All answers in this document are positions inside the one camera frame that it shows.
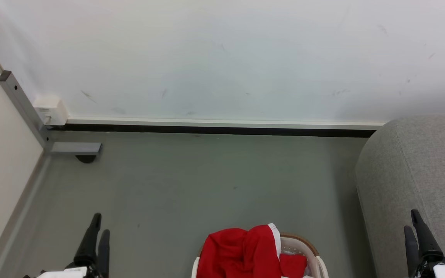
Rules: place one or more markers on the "red garment with white trim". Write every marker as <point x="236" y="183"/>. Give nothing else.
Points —
<point x="238" y="253"/>

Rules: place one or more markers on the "black round frame foot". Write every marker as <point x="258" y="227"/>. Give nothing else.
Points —
<point x="86" y="158"/>

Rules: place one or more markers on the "white wall socket box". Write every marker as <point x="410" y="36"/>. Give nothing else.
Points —
<point x="50" y="110"/>

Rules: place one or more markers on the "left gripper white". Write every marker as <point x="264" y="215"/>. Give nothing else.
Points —
<point x="65" y="273"/>

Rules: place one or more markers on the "white wall trim strip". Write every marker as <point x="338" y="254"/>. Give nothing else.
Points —
<point x="226" y="122"/>

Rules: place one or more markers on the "grey metal frame post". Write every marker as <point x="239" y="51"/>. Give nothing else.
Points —
<point x="21" y="100"/>

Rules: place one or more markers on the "white laundry basket brown rim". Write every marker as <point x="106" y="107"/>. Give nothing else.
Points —
<point x="303" y="247"/>

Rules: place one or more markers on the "black baseboard strip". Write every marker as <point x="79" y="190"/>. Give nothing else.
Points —
<point x="214" y="130"/>

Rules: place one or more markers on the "grey upholstered seat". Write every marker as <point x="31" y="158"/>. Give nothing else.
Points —
<point x="415" y="181"/>

